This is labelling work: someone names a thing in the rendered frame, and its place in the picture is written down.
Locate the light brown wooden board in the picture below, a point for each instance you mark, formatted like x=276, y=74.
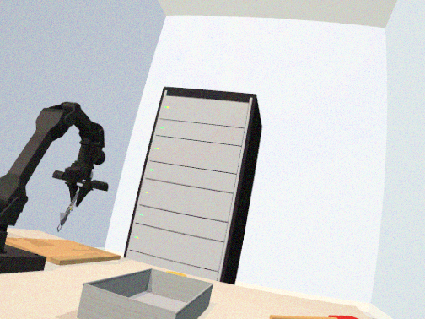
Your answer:
x=62, y=252

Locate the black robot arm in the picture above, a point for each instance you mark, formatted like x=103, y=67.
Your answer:
x=51, y=124

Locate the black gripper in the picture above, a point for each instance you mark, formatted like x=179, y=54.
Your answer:
x=88, y=185

